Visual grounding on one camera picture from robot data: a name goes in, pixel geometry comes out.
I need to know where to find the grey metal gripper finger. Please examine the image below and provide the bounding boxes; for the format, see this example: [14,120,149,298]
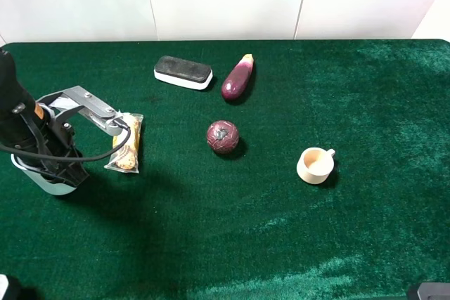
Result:
[37,86,127,136]

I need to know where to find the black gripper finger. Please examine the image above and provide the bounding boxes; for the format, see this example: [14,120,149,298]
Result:
[40,145,88,187]

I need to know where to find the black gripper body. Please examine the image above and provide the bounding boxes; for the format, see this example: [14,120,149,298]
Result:
[1,93,75,169]

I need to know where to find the light teal cylindrical cup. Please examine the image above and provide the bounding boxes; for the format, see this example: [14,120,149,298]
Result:
[11,155,77,196]

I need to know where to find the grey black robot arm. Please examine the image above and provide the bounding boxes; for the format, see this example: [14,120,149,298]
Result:
[1,51,132,196]

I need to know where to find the wrapped biscuit packet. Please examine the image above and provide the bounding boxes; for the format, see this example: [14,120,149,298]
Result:
[104,112,143,174]

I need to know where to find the black and white eraser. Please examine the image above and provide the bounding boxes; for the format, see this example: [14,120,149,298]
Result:
[154,56,213,91]

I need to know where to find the dark red round ball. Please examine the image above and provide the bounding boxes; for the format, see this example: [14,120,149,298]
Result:
[206,120,240,154]

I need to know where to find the purple toy eggplant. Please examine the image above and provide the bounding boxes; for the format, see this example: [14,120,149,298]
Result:
[221,54,254,100]

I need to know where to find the green velvet tablecloth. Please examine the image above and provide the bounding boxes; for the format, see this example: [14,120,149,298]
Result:
[1,40,449,299]

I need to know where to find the small wooden cup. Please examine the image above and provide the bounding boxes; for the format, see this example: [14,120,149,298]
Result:
[296,148,335,185]

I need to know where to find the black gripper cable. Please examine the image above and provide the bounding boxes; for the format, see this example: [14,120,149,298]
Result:
[0,103,131,164]

